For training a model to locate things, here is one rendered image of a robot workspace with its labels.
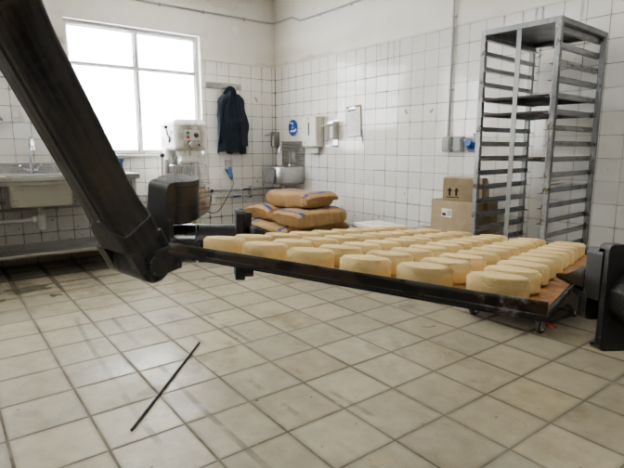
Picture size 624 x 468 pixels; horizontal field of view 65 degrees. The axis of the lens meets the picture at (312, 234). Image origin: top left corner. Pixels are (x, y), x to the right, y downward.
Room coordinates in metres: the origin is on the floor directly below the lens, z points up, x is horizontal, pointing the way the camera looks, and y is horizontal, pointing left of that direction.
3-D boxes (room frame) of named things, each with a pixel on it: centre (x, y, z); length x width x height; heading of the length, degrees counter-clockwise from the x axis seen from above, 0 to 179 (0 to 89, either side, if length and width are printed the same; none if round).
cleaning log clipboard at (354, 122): (5.22, -0.44, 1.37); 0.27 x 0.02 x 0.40; 37
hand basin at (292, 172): (5.91, 0.32, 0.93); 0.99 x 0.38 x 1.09; 37
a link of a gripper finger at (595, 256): (0.50, -0.29, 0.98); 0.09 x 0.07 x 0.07; 11
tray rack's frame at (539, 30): (3.19, -1.43, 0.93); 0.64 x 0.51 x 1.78; 130
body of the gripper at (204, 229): (0.72, 0.13, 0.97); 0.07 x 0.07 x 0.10; 11
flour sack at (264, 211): (5.23, 0.31, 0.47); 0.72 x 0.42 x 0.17; 127
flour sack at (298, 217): (4.78, 0.01, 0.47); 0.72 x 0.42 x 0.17; 132
